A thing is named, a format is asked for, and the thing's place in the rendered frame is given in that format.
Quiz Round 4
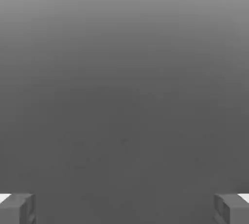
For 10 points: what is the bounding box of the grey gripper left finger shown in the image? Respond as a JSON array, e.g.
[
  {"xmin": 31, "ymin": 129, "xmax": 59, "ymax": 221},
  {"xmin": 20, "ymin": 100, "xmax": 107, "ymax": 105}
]
[{"xmin": 0, "ymin": 192, "xmax": 37, "ymax": 224}]

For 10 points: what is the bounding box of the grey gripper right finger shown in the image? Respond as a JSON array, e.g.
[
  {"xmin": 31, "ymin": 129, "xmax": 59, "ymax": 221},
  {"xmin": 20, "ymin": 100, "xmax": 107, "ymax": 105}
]
[{"xmin": 213, "ymin": 192, "xmax": 249, "ymax": 224}]

